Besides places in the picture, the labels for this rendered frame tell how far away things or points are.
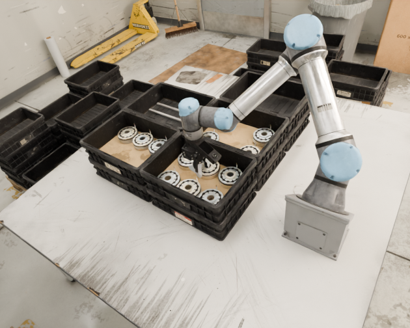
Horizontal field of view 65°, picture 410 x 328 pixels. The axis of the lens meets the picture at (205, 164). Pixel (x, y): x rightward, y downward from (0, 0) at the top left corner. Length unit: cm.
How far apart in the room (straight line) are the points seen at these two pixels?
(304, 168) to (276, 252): 48
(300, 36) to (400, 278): 154
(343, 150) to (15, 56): 394
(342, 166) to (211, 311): 65
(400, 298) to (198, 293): 124
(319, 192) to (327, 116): 27
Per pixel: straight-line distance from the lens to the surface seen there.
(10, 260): 266
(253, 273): 127
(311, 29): 111
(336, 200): 120
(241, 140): 156
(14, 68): 445
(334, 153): 103
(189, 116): 116
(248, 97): 124
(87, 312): 218
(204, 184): 137
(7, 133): 289
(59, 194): 177
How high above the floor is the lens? 184
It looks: 44 degrees down
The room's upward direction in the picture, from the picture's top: 10 degrees counter-clockwise
